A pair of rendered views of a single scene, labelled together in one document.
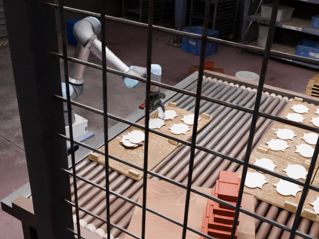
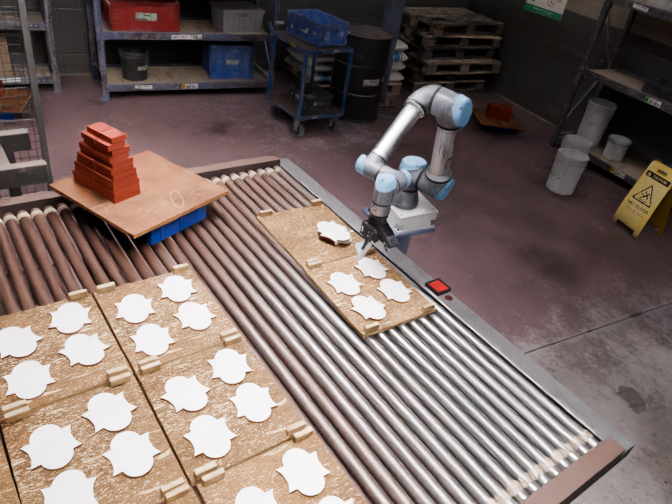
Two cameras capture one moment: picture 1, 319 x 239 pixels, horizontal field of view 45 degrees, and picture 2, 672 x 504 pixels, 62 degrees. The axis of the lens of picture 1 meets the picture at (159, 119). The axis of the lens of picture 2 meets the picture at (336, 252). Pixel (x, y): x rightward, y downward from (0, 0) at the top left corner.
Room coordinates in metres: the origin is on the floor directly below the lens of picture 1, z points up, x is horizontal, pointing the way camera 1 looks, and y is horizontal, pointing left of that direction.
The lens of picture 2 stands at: (2.59, -1.77, 2.26)
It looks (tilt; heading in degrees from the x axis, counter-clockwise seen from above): 34 degrees down; 109
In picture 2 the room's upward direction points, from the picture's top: 10 degrees clockwise
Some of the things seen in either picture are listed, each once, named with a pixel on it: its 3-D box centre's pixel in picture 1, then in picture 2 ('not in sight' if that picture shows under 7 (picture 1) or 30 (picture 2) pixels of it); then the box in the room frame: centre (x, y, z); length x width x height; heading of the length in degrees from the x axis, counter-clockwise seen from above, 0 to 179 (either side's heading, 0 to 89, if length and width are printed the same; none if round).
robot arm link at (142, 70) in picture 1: (137, 73); (393, 180); (2.13, 0.14, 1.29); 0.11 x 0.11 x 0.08; 79
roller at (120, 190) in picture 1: (181, 136); (336, 292); (2.08, -0.14, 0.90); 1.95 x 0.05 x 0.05; 150
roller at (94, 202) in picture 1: (174, 134); (346, 288); (2.10, -0.10, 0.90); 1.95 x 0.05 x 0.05; 150
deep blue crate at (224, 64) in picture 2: not in sight; (227, 56); (-0.87, 3.60, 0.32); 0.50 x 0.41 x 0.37; 49
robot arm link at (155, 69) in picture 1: (154, 74); (384, 189); (2.13, 0.04, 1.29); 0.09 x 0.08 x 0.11; 79
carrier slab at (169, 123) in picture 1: (173, 123); (369, 290); (2.19, -0.09, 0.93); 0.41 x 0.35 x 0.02; 147
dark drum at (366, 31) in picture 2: not in sight; (358, 73); (0.57, 3.93, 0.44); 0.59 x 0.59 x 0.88
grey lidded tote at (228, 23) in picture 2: not in sight; (236, 17); (-0.79, 3.63, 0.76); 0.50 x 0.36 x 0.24; 58
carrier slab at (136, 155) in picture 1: (135, 151); (314, 233); (1.84, 0.13, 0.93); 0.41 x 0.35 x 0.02; 149
